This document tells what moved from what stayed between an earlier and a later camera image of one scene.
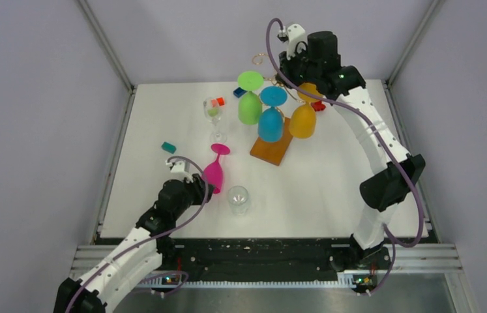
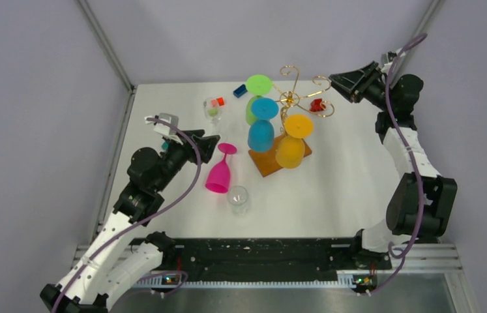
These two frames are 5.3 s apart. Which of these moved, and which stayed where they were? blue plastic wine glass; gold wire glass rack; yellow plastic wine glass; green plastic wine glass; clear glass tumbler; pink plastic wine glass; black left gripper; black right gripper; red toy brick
Moved: black left gripper; black right gripper; gold wire glass rack; pink plastic wine glass; yellow plastic wine glass; blue plastic wine glass; green plastic wine glass
Stayed: red toy brick; clear glass tumbler
